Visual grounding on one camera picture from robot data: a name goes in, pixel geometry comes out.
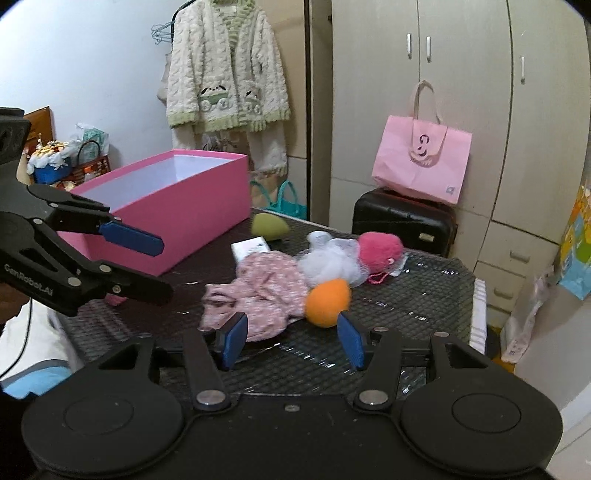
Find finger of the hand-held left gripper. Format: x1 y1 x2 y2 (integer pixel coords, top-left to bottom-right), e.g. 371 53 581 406
27 184 166 258
90 259 175 306

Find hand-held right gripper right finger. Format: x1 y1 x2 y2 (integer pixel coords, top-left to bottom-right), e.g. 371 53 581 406
337 310 497 412

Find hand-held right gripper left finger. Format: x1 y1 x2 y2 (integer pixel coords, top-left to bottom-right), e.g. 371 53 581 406
88 311 249 412

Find orange egg-shaped sponge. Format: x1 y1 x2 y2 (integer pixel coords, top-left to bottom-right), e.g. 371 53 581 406
305 279 352 328

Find pink cardboard box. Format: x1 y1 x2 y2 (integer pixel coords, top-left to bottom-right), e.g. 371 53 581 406
58 149 250 278

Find pink floral cloth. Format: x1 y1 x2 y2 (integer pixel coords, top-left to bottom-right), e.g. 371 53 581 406
198 251 309 342

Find white mesh bath pouf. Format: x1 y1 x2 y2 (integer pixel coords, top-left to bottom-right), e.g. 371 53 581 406
298 231 365 289

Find woven basket bag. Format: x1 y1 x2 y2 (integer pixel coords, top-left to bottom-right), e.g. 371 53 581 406
76 141 112 181

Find person's white blue shirt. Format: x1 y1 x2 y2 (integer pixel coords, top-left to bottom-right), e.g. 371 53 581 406
0 302 75 401

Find blue pot flower bouquet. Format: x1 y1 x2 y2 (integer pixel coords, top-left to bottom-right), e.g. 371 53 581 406
26 141 77 185

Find pink fluffy puff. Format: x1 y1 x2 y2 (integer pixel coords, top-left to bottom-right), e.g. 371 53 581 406
358 232 407 285

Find green white tissue pack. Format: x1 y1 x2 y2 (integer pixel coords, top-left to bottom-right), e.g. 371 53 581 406
76 122 110 155

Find green egg-shaped sponge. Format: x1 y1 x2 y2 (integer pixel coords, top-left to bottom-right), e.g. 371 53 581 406
252 213 291 244

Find black suitcase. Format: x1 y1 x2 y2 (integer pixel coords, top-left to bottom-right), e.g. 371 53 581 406
352 187 458 258

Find striped white cloth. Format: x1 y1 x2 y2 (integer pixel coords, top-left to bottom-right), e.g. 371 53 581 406
470 278 489 356

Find green tote bag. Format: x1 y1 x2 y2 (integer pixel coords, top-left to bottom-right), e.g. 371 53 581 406
249 181 279 214

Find brown wooden board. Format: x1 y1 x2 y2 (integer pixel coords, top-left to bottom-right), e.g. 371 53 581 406
22 106 52 153

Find teal mesh tote bag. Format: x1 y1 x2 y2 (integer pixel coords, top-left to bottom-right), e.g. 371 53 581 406
276 180 308 220

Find cream fluffy pajama pants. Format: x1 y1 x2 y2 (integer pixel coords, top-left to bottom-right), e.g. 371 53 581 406
172 122 289 176

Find white pink plastic packet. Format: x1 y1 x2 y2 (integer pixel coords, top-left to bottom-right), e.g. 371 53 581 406
501 265 555 363

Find pink tote bag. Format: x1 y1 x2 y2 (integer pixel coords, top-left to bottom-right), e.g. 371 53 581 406
372 80 472 206

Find cream fluffy pajama jacket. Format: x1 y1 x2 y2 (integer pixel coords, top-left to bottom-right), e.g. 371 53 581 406
165 0 293 134

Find black coat rack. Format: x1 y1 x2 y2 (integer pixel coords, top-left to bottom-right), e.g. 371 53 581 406
170 0 197 24

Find colourful gift bag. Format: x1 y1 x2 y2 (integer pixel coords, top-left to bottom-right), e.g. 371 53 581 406
556 182 591 301

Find beige tall cabinet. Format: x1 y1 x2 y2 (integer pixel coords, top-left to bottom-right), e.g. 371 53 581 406
272 0 319 222

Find beige wardrobe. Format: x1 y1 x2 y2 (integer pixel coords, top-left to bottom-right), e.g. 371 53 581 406
331 0 591 333

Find black cable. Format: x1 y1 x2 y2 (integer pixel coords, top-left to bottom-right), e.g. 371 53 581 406
0 298 34 380

